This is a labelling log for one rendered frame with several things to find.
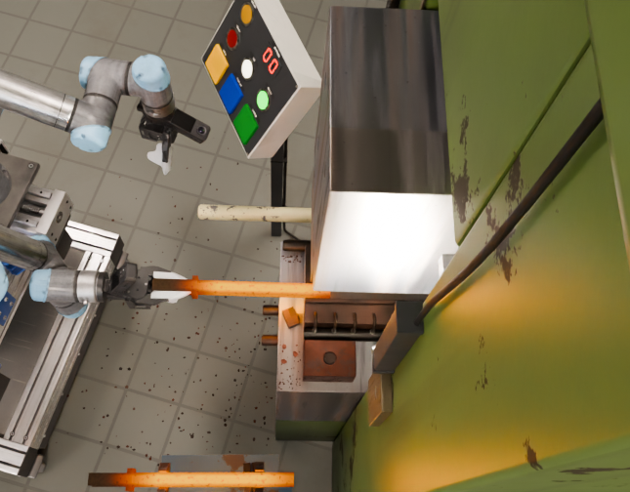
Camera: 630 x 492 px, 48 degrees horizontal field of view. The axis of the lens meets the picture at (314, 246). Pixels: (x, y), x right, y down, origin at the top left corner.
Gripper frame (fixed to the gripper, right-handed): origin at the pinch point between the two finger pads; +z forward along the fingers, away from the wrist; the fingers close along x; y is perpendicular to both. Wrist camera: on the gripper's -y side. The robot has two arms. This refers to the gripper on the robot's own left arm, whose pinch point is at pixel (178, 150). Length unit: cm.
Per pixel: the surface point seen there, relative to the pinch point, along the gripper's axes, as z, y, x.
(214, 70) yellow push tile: -6.4, -2.8, -22.6
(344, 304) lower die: -6, -52, 30
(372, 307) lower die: -6, -59, 29
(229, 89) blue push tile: -8.2, -8.8, -17.1
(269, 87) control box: -18.9, -20.7, -13.8
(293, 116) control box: -15.3, -28.1, -9.8
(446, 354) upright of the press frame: -83, -65, 58
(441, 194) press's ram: -83, -60, 38
